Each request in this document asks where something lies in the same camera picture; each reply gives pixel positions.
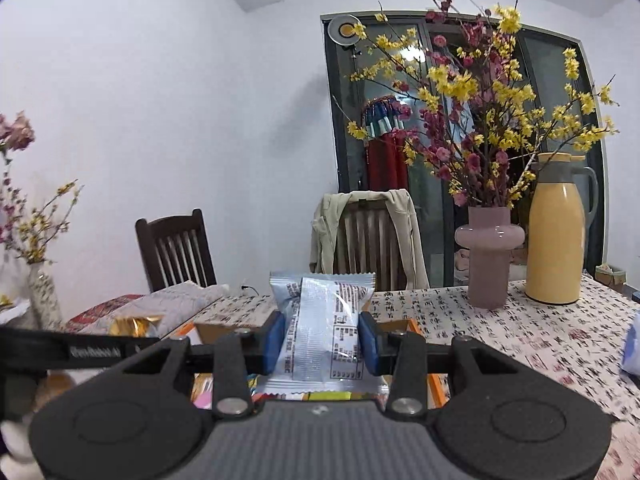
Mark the gold foil snack packet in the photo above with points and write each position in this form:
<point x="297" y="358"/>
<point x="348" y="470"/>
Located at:
<point x="135" y="326"/>

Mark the yellow thermos jug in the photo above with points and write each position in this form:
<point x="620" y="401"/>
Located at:
<point x="555" y="245"/>

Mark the blue and white snack packet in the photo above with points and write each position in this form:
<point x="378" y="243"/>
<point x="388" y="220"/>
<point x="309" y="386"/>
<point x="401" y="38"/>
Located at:
<point x="320" y="330"/>

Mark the small cardboard box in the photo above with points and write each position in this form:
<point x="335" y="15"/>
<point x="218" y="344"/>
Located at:
<point x="611" y="274"/>

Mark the chair with beige jacket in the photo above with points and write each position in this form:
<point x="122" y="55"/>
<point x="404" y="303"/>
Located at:
<point x="325" y="240"/>

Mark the blue plastic bag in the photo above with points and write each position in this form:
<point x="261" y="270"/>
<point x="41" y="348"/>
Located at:
<point x="632" y="345"/>

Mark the patterned slim vase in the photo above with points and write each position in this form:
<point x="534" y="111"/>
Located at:
<point x="45" y="300"/>

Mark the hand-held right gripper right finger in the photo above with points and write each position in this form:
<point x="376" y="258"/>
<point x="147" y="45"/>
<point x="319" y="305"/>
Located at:
<point x="369" y="345"/>

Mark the pink and yellow flower branches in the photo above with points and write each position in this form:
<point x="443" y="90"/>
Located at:
<point x="25" y="200"/>

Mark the wooden chair with slats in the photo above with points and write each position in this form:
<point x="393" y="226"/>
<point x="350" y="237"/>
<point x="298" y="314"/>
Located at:
<point x="367" y="245"/>

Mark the red hanging garment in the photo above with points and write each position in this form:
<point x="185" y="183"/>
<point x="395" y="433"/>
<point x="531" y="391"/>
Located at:
<point x="385" y="165"/>

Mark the red patterned cloth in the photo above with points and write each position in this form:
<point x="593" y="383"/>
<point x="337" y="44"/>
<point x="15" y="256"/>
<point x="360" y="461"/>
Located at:
<point x="95" y="312"/>

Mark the wavy patterned cloth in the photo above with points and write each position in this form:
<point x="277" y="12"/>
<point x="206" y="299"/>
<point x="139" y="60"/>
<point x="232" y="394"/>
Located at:
<point x="170" y="305"/>

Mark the pink vase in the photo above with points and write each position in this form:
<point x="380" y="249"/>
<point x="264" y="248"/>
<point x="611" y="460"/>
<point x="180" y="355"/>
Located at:
<point x="487" y="265"/>

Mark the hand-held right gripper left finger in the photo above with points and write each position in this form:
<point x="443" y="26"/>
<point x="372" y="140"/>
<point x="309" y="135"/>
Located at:
<point x="274" y="345"/>

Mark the dark framed glass door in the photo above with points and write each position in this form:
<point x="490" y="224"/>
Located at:
<point x="350" y="160"/>

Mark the red cardboard box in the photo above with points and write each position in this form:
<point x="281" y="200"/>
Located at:
<point x="215" y="332"/>

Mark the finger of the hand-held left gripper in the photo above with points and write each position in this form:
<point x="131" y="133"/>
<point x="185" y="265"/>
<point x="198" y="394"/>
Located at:
<point x="145" y="346"/>

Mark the yellow and red flower branches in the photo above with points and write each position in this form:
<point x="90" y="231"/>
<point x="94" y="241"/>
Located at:
<point x="480" y="110"/>

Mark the dark wooden chair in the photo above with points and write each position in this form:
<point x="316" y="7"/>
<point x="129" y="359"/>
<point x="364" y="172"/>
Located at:
<point x="175" y="255"/>

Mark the person's left hand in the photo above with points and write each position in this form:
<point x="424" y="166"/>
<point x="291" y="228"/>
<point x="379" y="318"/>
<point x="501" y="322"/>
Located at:
<point x="17" y="445"/>

